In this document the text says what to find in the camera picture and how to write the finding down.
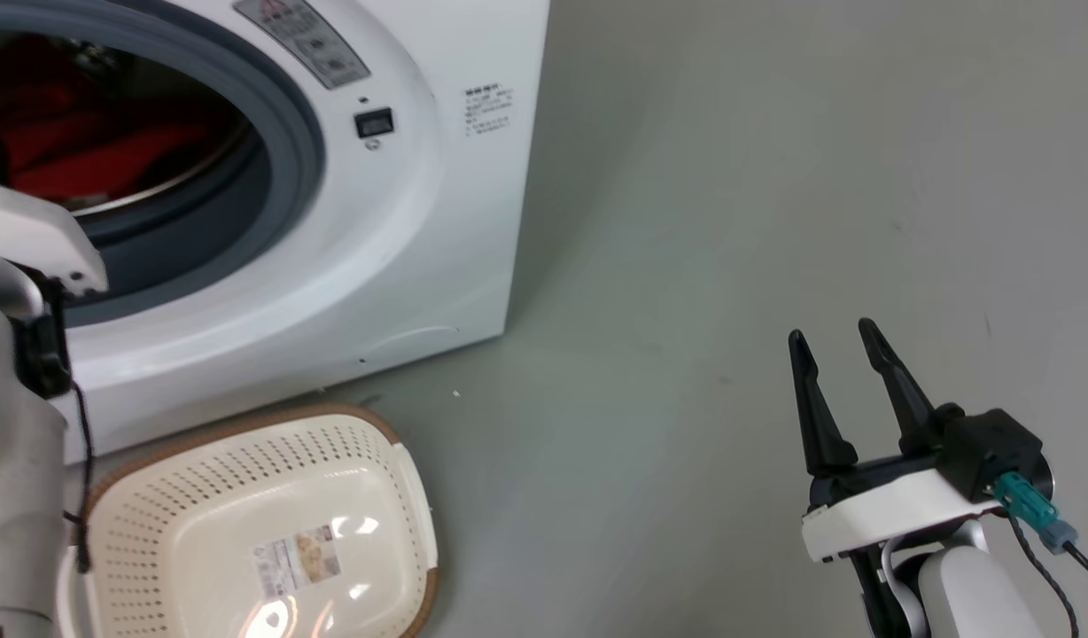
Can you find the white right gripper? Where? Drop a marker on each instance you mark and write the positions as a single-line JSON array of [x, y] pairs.
[[898, 509]]

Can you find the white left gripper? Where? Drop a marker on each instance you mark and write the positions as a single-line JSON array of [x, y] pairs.
[[30, 232]]

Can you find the red garment with white stripes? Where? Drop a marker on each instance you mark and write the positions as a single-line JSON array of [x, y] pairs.
[[92, 142]]

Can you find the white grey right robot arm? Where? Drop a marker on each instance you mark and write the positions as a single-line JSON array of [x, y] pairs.
[[960, 594]]

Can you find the cream perforated laundry basket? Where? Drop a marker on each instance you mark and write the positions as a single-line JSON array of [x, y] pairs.
[[198, 496]]

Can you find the white front-load washing machine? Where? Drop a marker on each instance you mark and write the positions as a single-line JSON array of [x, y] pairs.
[[438, 221]]

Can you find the printed sticker in basket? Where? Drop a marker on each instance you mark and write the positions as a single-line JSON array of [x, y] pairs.
[[298, 560]]

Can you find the stainless steel washer drum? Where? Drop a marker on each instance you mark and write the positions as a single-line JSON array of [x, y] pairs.
[[167, 184]]

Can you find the grey rubber door gasket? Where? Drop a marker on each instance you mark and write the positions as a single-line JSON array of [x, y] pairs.
[[298, 133]]

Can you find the grey warning label sticker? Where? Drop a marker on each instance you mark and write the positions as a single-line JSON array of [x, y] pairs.
[[309, 40]]

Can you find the black door latch socket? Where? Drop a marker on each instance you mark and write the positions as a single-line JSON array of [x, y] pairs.
[[374, 123]]

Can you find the round filter cover panel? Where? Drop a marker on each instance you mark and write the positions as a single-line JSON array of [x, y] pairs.
[[415, 341]]

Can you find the small printed text label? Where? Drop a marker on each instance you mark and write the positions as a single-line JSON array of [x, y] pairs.
[[488, 111]]

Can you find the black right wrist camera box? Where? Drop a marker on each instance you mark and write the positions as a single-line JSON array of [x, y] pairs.
[[991, 447]]

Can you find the teal right camera connector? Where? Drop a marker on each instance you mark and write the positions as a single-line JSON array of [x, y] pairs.
[[1031, 509]]

